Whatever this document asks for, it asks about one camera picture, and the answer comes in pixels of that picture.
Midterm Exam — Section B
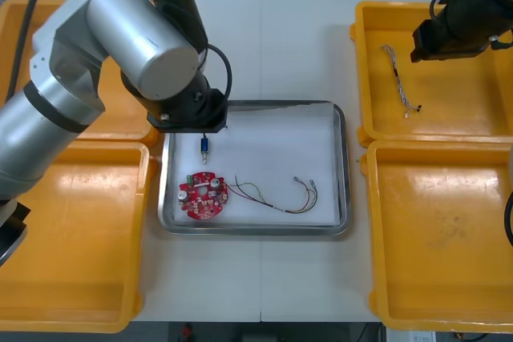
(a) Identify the yellow-orange plastic bin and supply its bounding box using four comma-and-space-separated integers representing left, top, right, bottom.
0, 0, 160, 143
349, 0, 513, 145
359, 139, 513, 334
0, 140, 158, 334

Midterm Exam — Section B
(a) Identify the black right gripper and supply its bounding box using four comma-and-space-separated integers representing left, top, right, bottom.
409, 17, 489, 64

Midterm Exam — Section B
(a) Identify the twisted blue-white wire harness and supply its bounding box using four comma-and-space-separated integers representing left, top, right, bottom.
380, 44, 423, 119

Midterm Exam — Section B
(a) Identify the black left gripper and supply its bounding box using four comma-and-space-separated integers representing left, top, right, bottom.
145, 88, 230, 135

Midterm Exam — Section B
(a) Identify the steel tray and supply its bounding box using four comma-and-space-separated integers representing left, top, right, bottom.
157, 99, 354, 238

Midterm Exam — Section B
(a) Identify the round red circuit board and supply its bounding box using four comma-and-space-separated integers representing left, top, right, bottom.
177, 171, 232, 221

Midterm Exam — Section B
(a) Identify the red green-yellow wire harness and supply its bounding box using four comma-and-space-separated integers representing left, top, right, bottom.
223, 174, 320, 217

